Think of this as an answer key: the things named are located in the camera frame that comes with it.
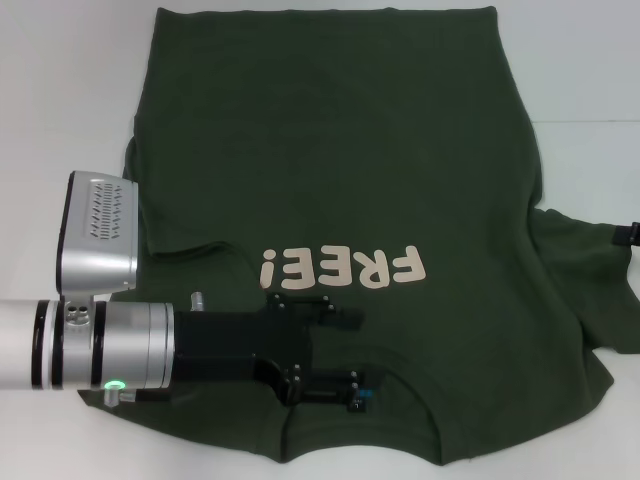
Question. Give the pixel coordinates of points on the dark green FREE T-shirt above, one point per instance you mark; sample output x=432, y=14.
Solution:
x=325, y=150

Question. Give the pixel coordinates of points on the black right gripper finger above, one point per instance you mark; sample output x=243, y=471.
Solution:
x=627, y=236

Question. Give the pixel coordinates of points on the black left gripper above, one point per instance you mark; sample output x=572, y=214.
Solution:
x=235, y=340

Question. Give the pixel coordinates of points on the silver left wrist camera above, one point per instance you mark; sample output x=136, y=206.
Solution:
x=97, y=225

